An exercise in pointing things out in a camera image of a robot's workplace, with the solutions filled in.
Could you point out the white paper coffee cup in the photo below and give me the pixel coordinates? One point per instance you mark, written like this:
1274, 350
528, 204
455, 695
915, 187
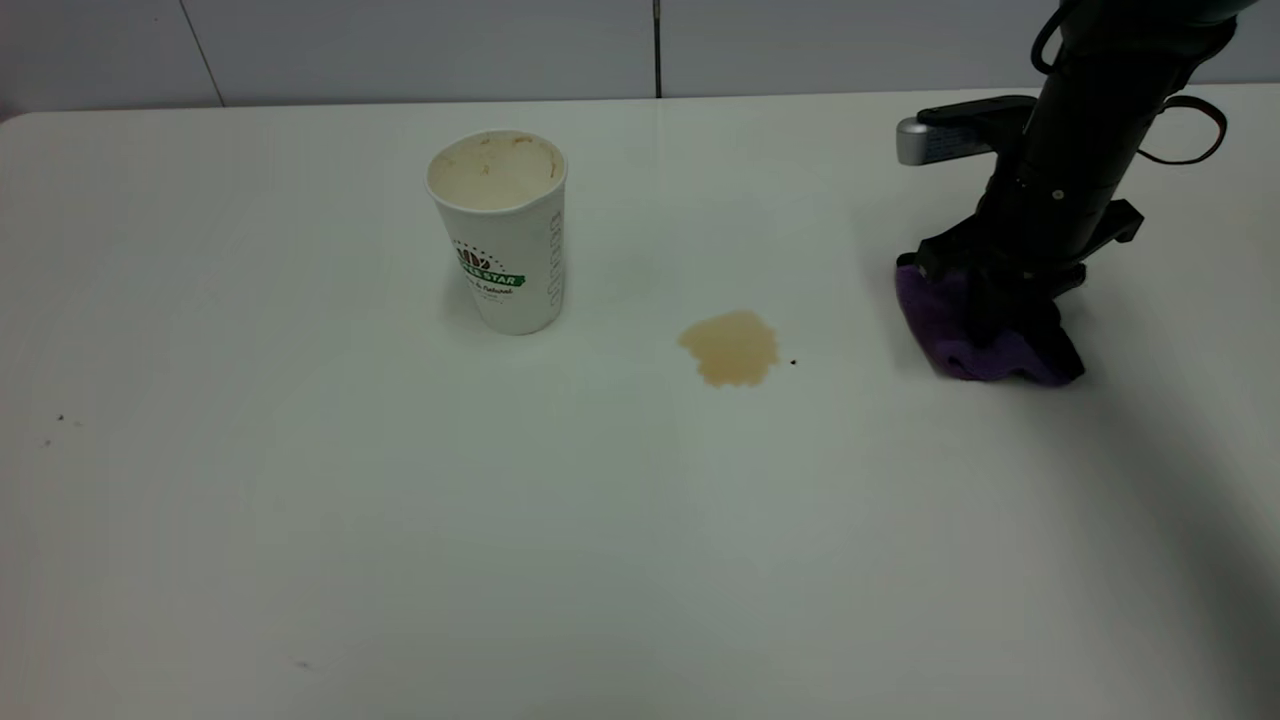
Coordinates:
500, 235

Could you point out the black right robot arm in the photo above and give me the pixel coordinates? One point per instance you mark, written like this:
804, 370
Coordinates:
1120, 80

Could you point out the brown coffee spill puddle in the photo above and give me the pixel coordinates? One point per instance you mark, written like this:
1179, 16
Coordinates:
732, 348

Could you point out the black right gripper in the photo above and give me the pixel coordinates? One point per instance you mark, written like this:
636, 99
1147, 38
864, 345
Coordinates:
1050, 225

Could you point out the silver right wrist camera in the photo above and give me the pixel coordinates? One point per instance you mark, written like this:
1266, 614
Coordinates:
940, 138

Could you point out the purple cloth with black trim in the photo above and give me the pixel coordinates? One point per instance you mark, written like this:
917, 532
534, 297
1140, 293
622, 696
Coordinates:
935, 325

